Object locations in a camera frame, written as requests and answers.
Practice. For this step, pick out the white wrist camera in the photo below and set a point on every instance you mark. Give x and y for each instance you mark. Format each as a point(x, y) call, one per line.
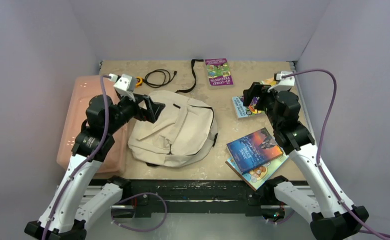
point(284, 81)
point(124, 85)

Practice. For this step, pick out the light blue Treehouse book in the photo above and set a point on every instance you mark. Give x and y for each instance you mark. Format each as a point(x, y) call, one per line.
point(243, 112)

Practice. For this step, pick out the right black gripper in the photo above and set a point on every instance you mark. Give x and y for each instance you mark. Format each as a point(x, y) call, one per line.
point(257, 92)

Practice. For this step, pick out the purple Treehouse book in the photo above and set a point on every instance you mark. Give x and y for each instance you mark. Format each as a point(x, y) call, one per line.
point(218, 73)

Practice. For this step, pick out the Jane Eyre blue book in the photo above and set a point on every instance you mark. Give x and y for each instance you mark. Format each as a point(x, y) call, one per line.
point(254, 150)

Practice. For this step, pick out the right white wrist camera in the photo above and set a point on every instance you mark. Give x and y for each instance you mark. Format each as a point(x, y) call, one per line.
point(284, 81)

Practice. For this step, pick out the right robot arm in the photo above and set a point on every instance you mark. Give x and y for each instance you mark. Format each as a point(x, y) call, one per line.
point(331, 214)

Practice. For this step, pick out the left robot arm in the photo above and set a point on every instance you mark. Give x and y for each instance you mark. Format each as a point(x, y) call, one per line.
point(65, 217)

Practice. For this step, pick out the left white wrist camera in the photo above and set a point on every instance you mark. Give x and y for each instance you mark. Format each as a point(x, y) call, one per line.
point(124, 85)

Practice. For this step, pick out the black table front rail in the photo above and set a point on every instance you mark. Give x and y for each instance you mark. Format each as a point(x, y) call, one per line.
point(196, 196)

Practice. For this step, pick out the yellow tape measure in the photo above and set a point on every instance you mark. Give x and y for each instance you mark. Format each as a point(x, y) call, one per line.
point(139, 81)

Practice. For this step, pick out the colourful cartoon picture book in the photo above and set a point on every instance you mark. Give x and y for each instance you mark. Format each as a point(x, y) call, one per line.
point(256, 177)

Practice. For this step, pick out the beige canvas backpack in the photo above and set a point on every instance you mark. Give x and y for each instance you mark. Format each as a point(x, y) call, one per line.
point(184, 132)

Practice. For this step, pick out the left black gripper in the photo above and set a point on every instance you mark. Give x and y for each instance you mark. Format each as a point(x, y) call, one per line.
point(151, 111)

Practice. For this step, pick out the banana picture card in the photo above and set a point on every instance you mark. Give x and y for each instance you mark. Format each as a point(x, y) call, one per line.
point(270, 81)

